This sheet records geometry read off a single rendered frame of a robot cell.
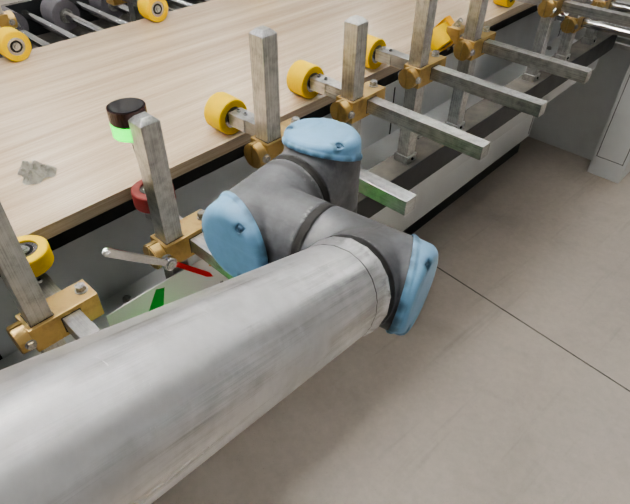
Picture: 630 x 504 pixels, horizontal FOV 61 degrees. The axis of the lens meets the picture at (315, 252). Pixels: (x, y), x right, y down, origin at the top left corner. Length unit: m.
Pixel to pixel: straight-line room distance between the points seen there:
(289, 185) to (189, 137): 0.70
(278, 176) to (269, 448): 1.24
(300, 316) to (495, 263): 2.03
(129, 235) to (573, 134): 2.49
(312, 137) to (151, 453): 0.43
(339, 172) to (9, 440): 0.46
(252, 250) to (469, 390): 1.44
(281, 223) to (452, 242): 1.91
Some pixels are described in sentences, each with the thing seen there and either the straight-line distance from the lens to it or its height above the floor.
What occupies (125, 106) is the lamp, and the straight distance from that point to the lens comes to 0.91.
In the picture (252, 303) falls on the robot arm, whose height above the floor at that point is 1.26.
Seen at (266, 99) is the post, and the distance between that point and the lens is 1.01.
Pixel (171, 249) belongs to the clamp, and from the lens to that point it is 0.99.
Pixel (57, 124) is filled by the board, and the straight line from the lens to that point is 1.37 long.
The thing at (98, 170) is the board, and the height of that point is 0.90.
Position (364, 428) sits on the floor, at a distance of 1.74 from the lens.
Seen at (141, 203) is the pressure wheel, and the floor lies 0.90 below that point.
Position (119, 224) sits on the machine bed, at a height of 0.79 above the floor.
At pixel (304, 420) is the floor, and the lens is 1.74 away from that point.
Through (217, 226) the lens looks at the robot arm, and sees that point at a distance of 0.53.
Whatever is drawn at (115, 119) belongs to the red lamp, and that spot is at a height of 1.10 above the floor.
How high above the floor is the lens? 1.49
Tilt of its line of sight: 41 degrees down
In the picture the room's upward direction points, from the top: 1 degrees clockwise
